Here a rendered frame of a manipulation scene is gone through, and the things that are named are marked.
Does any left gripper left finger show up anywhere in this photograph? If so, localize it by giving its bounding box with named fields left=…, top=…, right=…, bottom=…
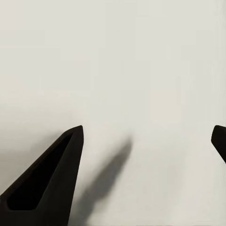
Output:
left=0, top=125, right=84, bottom=226

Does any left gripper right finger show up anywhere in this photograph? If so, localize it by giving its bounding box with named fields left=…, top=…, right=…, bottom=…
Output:
left=211, top=125, right=226, bottom=163

